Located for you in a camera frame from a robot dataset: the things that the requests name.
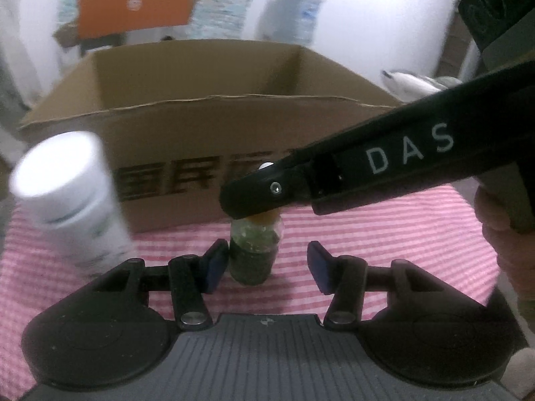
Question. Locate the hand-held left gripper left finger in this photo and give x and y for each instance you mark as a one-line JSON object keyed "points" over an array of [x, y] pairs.
{"points": [[215, 265]]}

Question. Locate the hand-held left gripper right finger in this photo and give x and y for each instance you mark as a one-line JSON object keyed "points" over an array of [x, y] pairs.
{"points": [[317, 265]]}

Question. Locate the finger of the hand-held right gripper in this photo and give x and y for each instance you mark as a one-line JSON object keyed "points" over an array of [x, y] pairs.
{"points": [[259, 192]]}

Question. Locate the green dropper bottle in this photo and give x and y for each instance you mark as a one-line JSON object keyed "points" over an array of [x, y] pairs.
{"points": [[250, 259]]}

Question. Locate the large brown cardboard box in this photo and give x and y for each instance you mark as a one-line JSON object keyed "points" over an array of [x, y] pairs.
{"points": [[188, 133]]}

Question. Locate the person's right hand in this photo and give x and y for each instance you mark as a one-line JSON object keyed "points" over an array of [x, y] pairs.
{"points": [[512, 259]]}

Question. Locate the white pill bottle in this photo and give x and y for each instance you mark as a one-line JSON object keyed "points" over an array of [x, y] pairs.
{"points": [[67, 192]]}

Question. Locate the clear blue water jug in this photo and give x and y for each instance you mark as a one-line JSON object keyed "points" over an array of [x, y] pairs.
{"points": [[299, 16]]}

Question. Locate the dark box with blue label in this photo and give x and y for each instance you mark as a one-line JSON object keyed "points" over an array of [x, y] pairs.
{"points": [[102, 45]]}

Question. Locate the orange cardboard box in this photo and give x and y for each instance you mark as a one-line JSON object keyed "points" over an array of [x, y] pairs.
{"points": [[133, 6]]}

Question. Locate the brown door frame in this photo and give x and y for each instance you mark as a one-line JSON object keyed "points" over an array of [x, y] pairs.
{"points": [[455, 37]]}

